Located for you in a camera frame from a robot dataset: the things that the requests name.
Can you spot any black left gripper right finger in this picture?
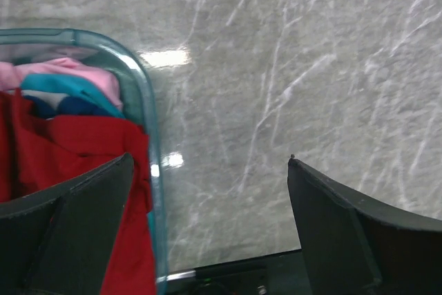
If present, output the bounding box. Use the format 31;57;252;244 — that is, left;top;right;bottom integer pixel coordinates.
287;157;441;294

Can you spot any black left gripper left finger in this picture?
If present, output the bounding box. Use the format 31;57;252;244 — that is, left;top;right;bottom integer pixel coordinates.
1;153;134;294

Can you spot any red t-shirt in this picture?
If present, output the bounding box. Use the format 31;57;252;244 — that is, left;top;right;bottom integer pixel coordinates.
1;90;156;294

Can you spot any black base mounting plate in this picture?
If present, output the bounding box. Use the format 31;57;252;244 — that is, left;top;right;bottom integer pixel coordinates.
166;249;312;295

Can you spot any dark blue t-shirt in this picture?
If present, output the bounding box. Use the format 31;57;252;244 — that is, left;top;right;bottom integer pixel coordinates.
23;93;112;119

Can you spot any teal t-shirt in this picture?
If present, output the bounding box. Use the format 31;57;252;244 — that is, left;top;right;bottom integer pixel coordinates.
20;74;124;119

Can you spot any pink t-shirt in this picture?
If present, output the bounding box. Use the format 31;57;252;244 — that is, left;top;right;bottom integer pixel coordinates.
1;57;123;111

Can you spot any teal plastic laundry basket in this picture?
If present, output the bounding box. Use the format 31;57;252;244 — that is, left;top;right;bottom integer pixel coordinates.
1;28;169;294

